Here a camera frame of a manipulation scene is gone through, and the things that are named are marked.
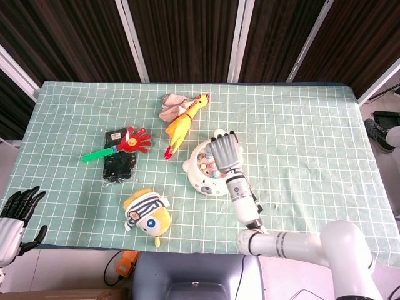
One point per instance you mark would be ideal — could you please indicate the white frame post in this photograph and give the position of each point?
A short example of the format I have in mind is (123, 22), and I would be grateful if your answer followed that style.
(18, 73)
(379, 82)
(240, 40)
(309, 40)
(132, 40)

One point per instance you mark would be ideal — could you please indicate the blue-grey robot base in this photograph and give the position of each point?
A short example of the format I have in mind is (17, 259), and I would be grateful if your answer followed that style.
(193, 272)

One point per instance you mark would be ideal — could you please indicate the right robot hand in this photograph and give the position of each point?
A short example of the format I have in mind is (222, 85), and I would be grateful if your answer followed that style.
(226, 153)

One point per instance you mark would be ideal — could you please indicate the black box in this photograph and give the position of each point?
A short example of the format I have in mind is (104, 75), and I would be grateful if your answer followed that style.
(387, 118)

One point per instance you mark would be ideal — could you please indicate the dark sneaker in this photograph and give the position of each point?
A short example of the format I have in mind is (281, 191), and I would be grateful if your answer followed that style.
(375, 131)

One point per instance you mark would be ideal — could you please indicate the black gloves in plastic bag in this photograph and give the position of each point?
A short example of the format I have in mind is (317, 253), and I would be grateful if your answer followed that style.
(118, 168)

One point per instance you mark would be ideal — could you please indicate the green checkered tablecloth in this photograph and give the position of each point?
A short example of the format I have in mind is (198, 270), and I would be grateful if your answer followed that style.
(297, 125)

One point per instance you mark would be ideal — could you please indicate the yellow rubber chicken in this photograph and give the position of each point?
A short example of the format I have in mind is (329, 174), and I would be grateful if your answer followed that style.
(178, 128)

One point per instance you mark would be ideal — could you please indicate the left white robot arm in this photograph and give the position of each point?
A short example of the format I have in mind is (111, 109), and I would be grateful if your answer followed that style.
(2, 273)

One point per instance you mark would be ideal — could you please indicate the red hand clapper toy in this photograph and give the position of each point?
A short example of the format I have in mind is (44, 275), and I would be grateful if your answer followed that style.
(134, 142)

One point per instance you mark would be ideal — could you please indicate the pink plush toy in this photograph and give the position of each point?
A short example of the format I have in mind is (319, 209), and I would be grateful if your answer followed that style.
(170, 109)

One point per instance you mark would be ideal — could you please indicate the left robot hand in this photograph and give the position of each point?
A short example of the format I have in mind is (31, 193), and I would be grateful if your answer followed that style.
(11, 231)

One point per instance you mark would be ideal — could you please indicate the dark brown partition panel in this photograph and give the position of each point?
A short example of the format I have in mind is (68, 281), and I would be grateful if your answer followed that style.
(12, 109)
(359, 37)
(275, 37)
(62, 40)
(187, 37)

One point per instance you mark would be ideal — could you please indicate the grey trouser leg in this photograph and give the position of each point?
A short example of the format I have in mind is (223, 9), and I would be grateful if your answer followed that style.
(394, 136)

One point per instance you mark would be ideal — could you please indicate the white fishing game toy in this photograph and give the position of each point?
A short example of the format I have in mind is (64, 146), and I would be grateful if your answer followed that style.
(206, 184)

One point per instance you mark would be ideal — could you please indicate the orange device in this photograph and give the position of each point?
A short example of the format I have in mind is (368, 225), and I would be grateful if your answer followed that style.
(126, 265)

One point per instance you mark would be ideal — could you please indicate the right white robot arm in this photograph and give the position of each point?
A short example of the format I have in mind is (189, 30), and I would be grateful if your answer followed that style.
(247, 203)

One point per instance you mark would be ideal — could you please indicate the yellow plush with striped hat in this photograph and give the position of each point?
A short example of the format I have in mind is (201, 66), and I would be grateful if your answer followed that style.
(156, 222)

